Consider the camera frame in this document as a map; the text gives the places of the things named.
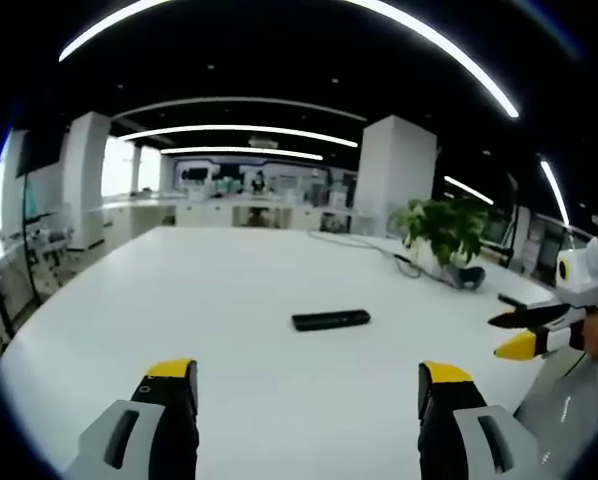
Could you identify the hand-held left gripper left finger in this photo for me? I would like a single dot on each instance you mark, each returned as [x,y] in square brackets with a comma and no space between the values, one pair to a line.
[169,400]

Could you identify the white ceiling light strip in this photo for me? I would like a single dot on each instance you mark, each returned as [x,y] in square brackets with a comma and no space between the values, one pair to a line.
[554,192]
[469,190]
[109,25]
[239,129]
[239,150]
[454,47]

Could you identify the blue wall display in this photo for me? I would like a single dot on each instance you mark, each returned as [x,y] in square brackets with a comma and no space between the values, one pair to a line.
[279,177]

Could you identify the long white counter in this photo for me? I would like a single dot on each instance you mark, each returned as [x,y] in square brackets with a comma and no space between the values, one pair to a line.
[204,210]

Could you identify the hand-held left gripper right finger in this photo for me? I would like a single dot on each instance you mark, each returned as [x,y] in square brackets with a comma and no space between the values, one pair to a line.
[444,400]

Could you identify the black remote control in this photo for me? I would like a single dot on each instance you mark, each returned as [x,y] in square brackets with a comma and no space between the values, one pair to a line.
[331,320]

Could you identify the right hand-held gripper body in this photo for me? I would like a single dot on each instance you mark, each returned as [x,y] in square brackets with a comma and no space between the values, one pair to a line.
[586,280]

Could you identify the ceiling air vent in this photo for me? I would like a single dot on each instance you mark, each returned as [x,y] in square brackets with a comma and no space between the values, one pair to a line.
[264,143]

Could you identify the green potted plant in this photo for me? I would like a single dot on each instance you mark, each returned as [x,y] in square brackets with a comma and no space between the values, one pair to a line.
[444,225]

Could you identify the small black object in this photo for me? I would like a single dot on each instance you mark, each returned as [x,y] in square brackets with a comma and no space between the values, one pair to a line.
[509,299]

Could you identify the cluttered workbench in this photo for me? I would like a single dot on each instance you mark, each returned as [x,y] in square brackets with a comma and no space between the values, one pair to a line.
[46,245]

